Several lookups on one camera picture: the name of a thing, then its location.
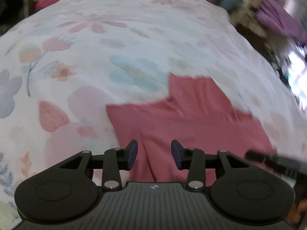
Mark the pink turtleneck shirt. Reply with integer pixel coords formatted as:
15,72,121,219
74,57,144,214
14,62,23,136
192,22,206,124
106,75,275,182

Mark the floral white bedspread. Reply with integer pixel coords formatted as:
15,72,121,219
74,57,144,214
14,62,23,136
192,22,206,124
1,0,306,229

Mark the purple folded comforter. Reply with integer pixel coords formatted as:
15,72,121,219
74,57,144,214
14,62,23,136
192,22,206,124
255,0,306,46

